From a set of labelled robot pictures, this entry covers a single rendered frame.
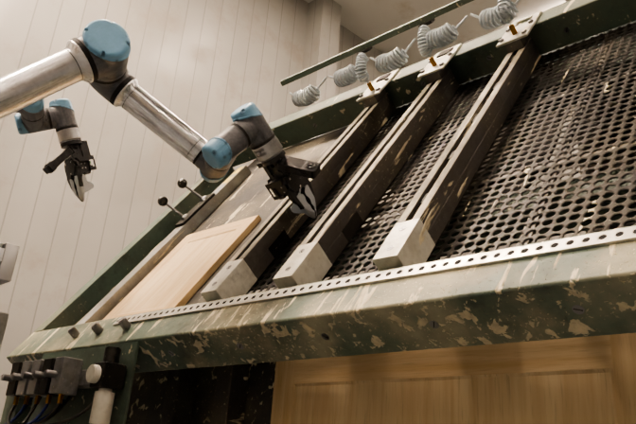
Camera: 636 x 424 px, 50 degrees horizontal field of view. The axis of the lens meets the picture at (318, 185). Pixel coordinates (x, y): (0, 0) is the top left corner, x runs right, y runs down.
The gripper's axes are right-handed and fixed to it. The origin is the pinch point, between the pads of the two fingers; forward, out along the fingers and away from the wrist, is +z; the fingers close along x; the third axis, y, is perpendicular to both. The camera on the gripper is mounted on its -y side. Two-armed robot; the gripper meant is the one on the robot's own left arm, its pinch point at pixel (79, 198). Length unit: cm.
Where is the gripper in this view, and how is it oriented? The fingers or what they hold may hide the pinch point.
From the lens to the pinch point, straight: 251.7
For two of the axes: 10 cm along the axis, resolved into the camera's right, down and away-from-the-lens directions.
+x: -6.7, 2.4, 7.0
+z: 2.8, 9.6, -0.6
